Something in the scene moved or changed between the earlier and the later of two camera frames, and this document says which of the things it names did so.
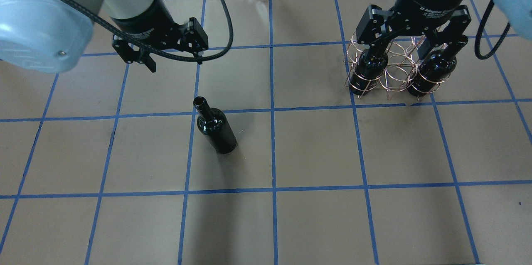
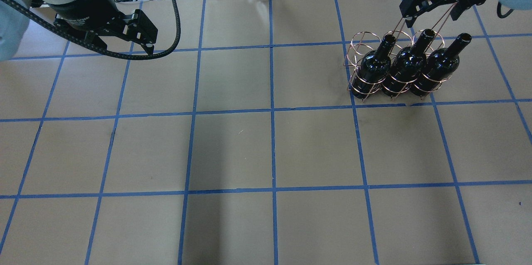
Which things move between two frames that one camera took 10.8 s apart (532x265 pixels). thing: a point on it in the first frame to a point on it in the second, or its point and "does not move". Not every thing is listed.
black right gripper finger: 372,27 to 417,0
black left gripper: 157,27 to 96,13
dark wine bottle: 213,122 to 409,63
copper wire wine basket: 413,66 does not move
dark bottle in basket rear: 435,67 does not move
